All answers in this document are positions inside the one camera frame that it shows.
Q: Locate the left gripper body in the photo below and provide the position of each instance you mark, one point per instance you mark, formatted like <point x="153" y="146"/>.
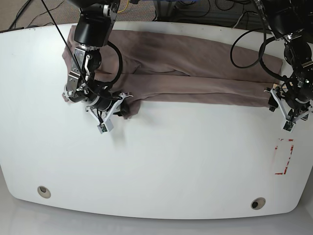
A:
<point x="273" y="105"/>

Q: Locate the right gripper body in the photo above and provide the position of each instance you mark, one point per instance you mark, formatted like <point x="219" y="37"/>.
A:
<point x="117" y="112"/>

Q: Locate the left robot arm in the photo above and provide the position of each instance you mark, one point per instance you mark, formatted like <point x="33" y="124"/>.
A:
<point x="291" y="20"/>

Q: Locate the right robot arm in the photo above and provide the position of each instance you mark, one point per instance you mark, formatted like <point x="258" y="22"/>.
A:
<point x="95" y="24"/>

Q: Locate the red tape rectangle marking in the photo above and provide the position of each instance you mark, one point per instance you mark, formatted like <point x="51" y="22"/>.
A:
<point x="282" y="156"/>

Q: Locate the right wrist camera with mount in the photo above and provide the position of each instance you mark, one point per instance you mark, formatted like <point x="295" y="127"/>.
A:
<point x="107" y="115"/>

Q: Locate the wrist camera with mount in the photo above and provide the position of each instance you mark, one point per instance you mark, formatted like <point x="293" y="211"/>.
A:
<point x="291" y="112"/>
<point x="107" y="115"/>

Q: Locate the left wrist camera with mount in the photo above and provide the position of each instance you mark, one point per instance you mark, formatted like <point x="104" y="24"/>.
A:
<point x="291" y="112"/>

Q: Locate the right table cable grommet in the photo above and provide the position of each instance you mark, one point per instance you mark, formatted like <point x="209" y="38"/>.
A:
<point x="258" y="203"/>

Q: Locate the table cable grommet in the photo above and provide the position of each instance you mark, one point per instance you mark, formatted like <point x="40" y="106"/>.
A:
<point x="44" y="192"/>
<point x="258" y="203"/>

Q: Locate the left table cable grommet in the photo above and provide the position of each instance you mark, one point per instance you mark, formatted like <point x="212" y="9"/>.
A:
<point x="44" y="192"/>

